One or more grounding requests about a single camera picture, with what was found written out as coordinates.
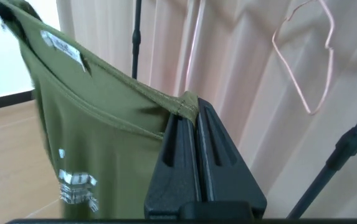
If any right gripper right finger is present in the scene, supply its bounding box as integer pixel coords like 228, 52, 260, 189
196, 98, 267, 218

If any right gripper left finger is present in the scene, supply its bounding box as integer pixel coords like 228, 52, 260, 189
144, 113, 202, 219

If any black clothes rack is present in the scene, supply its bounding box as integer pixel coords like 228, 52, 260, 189
131, 0, 357, 219

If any pink clothes hanger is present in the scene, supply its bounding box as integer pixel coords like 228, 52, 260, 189
271, 0, 335, 116

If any green printed shirt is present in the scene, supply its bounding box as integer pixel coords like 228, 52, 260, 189
0, 0, 200, 220

